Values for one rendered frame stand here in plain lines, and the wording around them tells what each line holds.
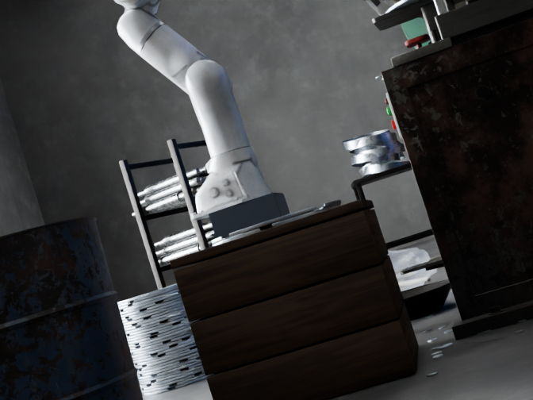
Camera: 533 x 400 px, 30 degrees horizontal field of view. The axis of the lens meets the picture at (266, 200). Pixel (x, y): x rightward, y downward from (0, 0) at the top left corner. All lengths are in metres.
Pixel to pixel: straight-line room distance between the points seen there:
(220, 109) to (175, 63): 0.18
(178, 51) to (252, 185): 0.40
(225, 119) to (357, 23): 6.79
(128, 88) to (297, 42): 1.73
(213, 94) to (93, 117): 7.46
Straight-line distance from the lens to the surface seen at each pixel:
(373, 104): 9.24
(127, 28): 2.70
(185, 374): 3.08
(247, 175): 2.59
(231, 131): 2.60
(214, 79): 2.56
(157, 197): 4.80
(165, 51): 2.66
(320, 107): 9.32
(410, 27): 5.65
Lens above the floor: 0.30
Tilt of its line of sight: 3 degrees up
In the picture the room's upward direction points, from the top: 18 degrees counter-clockwise
